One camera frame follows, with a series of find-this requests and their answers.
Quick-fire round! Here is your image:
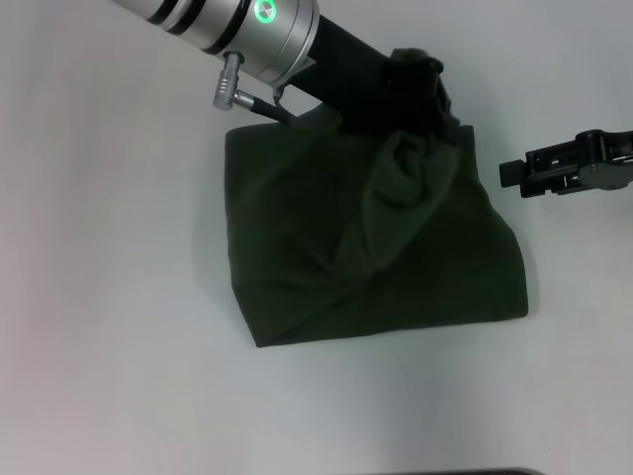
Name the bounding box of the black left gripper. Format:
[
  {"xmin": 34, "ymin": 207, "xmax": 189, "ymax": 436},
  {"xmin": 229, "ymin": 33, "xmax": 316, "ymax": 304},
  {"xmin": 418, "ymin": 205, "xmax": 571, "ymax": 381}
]
[{"xmin": 290, "ymin": 15, "xmax": 462, "ymax": 135}]

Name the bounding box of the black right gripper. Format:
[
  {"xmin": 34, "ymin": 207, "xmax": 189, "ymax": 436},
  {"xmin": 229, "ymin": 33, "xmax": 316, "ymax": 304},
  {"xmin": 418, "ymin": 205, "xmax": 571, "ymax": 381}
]
[{"xmin": 498, "ymin": 128, "xmax": 633, "ymax": 199}]

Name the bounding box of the dark green t-shirt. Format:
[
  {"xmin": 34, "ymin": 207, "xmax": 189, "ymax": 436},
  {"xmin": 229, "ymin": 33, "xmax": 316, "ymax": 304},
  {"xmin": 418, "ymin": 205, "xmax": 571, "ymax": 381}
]
[{"xmin": 225, "ymin": 47, "xmax": 530, "ymax": 350}]

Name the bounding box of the left arm cable with plug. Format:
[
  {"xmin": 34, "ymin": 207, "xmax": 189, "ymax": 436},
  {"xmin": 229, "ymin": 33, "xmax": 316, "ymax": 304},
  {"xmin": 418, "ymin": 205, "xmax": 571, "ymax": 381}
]
[{"xmin": 211, "ymin": 51, "xmax": 298, "ymax": 124}]

